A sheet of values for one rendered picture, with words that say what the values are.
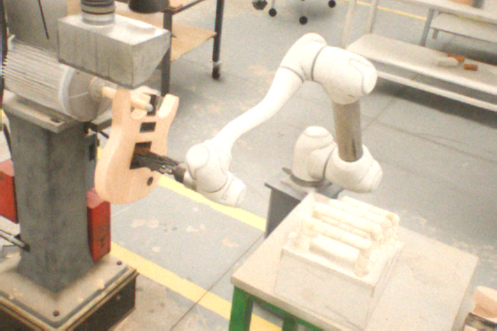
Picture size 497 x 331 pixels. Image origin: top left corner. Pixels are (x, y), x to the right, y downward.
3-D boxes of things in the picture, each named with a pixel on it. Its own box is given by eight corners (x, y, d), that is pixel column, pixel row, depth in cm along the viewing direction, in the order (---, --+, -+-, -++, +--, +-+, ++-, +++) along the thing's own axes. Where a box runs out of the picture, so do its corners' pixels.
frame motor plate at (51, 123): (-14, 103, 224) (-15, 93, 222) (35, 83, 242) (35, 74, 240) (57, 134, 209) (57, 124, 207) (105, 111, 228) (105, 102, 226)
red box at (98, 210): (52, 242, 277) (48, 176, 259) (73, 229, 286) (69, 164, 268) (94, 264, 267) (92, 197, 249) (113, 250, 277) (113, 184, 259)
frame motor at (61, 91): (-9, 99, 220) (-17, 32, 207) (47, 78, 241) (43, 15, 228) (74, 136, 204) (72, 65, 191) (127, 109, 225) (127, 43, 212)
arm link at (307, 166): (302, 159, 278) (310, 116, 267) (336, 173, 270) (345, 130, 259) (283, 172, 266) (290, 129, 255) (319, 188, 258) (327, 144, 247)
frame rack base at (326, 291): (272, 295, 174) (280, 248, 165) (293, 265, 186) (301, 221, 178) (362, 334, 164) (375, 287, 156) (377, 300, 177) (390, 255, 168)
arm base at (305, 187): (294, 164, 284) (295, 153, 281) (334, 183, 273) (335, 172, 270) (272, 178, 271) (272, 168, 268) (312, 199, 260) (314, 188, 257)
